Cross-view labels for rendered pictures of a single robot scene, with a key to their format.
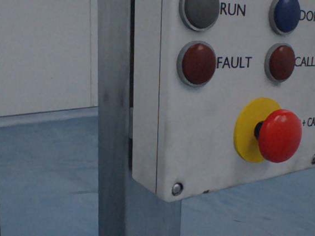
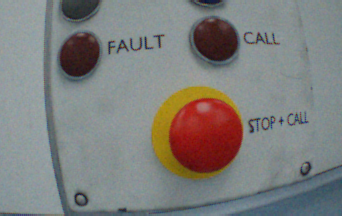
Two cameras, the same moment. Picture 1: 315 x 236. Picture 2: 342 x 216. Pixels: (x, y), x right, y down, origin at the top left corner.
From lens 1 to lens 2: 0.28 m
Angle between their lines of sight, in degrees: 24
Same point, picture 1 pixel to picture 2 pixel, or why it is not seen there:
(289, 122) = (207, 113)
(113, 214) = not seen: outside the picture
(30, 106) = not seen: hidden behind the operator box
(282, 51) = (206, 25)
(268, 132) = (174, 130)
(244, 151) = (173, 163)
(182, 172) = (81, 181)
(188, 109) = (75, 107)
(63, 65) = not seen: hidden behind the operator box
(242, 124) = (161, 126)
